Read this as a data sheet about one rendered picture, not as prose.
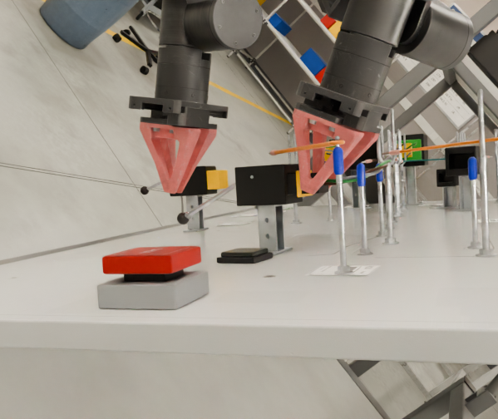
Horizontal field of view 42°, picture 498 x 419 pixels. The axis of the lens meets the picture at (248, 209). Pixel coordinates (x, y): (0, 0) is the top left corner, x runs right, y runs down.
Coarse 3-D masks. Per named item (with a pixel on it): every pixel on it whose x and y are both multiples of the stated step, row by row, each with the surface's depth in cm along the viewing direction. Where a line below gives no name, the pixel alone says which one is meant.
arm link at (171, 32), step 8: (168, 0) 67; (176, 0) 67; (184, 0) 66; (168, 8) 67; (176, 8) 67; (184, 8) 67; (168, 16) 67; (176, 16) 67; (160, 24) 69; (168, 24) 67; (176, 24) 67; (160, 32) 69; (168, 32) 67; (176, 32) 67; (184, 32) 67; (160, 40) 68; (168, 40) 68; (176, 40) 67; (184, 40) 67
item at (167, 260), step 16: (112, 256) 42; (128, 256) 42; (144, 256) 41; (160, 256) 41; (176, 256) 42; (192, 256) 44; (112, 272) 42; (128, 272) 42; (144, 272) 41; (160, 272) 41; (176, 272) 44
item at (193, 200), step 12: (204, 168) 98; (192, 180) 99; (204, 180) 98; (144, 192) 103; (192, 192) 99; (204, 192) 98; (216, 192) 102; (192, 204) 100; (192, 216) 101; (192, 228) 101; (204, 228) 102
